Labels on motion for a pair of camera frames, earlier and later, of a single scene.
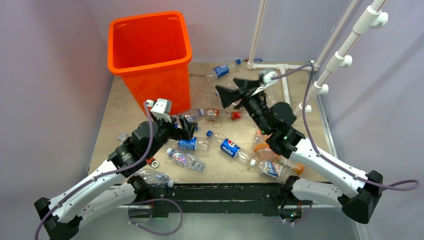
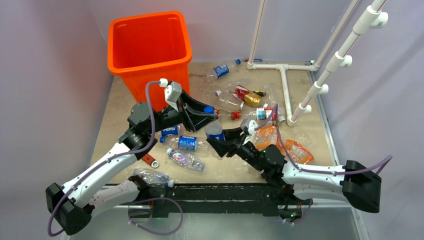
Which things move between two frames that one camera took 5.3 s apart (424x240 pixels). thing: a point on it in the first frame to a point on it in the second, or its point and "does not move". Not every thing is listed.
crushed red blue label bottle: (185, 160) does not move
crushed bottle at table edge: (154, 178) does not move
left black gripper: (179, 133) to (191, 114)
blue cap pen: (255, 60) does not move
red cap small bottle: (216, 114) does not move
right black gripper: (228, 96) to (223, 146)
